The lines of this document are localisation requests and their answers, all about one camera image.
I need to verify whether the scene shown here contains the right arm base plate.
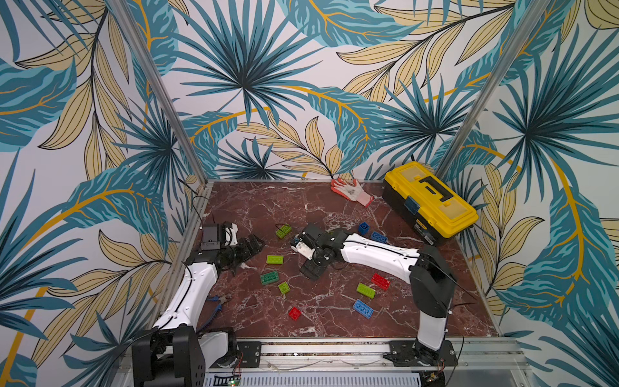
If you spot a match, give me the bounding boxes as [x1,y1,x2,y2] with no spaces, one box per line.
[383,340,458,368]

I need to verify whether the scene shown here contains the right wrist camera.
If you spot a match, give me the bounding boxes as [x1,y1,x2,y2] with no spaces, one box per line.
[290,232,317,260]

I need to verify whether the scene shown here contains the light green brick right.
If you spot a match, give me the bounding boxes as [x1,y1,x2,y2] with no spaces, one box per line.
[356,283,376,299]

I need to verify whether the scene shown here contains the right aluminium post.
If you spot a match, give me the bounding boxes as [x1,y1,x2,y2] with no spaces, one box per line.
[435,0,550,180]

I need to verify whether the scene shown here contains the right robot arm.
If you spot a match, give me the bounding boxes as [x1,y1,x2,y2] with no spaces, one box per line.
[290,224,457,367]

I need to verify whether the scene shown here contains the blue brick near toolbox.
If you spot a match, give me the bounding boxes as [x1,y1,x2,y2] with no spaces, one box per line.
[370,232,388,243]

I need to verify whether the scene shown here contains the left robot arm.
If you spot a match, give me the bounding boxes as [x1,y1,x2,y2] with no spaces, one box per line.
[132,235,264,386]

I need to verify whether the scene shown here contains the light green long brick left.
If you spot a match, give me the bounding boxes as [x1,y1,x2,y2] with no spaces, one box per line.
[266,255,284,265]

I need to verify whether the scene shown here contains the blue long brick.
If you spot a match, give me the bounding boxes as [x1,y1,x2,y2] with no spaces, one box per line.
[353,299,374,319]

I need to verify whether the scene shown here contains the small red brick front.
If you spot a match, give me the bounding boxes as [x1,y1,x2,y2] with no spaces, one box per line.
[288,307,302,321]

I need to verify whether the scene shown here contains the dark blue square brick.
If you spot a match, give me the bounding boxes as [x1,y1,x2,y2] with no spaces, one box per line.
[358,223,370,235]

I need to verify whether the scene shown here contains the light green square brick front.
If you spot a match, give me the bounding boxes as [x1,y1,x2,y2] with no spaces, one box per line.
[278,282,290,295]

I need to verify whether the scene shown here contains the blue handled pliers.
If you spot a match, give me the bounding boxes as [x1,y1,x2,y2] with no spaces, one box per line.
[197,295,231,333]

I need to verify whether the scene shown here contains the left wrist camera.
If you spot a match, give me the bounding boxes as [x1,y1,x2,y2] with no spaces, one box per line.
[199,222,238,251]

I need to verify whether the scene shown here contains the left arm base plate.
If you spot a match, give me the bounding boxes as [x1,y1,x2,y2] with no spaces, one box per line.
[213,341,262,369]

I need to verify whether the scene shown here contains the light green long brick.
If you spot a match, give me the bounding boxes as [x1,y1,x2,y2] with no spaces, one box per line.
[276,223,293,240]
[266,255,284,265]

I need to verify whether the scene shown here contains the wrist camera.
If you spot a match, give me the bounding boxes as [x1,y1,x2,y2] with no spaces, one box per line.
[199,222,238,251]
[290,232,317,260]

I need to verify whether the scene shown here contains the aluminium front rail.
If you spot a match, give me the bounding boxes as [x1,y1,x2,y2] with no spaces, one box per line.
[110,337,533,387]

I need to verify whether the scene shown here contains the red white work glove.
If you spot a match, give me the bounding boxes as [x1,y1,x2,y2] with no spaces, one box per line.
[330,178,375,208]

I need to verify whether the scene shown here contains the dark green long brick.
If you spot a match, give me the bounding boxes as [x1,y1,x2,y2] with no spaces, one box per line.
[260,272,280,285]

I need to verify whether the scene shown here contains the left aluminium post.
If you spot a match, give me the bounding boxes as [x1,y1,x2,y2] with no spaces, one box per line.
[109,0,208,185]

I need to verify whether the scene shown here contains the yellow black toolbox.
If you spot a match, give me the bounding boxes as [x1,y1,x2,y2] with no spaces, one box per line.
[382,161,479,246]

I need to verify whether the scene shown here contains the light green long brick far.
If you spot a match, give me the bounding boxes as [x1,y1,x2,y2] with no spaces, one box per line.
[276,223,293,240]

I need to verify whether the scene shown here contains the aluminium post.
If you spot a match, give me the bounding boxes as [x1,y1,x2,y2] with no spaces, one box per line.
[109,0,208,185]
[435,0,550,180]

